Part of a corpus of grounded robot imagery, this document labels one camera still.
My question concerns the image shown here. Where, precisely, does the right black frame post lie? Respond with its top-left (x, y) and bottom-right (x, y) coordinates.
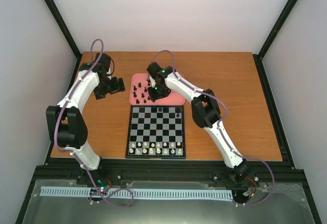
top-left (258, 0), bottom-right (298, 61)

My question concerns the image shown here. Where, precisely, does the light blue cable duct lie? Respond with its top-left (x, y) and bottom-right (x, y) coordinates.
top-left (39, 186), bottom-right (233, 201)

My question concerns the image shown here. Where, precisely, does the black and grey chessboard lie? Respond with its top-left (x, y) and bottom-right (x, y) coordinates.
top-left (125, 105), bottom-right (186, 160)

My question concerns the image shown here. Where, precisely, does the pink tray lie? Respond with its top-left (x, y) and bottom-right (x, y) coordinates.
top-left (129, 73), bottom-right (185, 106)

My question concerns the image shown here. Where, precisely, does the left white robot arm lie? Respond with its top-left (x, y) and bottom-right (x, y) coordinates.
top-left (46, 53), bottom-right (125, 185)

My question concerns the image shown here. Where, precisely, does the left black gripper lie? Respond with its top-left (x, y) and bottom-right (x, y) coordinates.
top-left (94, 77), bottom-right (125, 100)

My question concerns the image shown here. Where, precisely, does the left black frame post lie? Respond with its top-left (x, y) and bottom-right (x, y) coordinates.
top-left (44, 0), bottom-right (82, 59)

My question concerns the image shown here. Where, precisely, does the black frame post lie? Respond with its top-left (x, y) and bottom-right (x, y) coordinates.
top-left (258, 0), bottom-right (298, 61)
top-left (44, 0), bottom-right (82, 59)

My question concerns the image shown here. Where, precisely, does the black aluminium frame base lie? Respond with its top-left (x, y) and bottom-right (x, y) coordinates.
top-left (16, 54), bottom-right (321, 223)

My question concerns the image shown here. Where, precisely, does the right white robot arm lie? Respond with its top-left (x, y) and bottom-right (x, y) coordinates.
top-left (147, 62), bottom-right (250, 186)

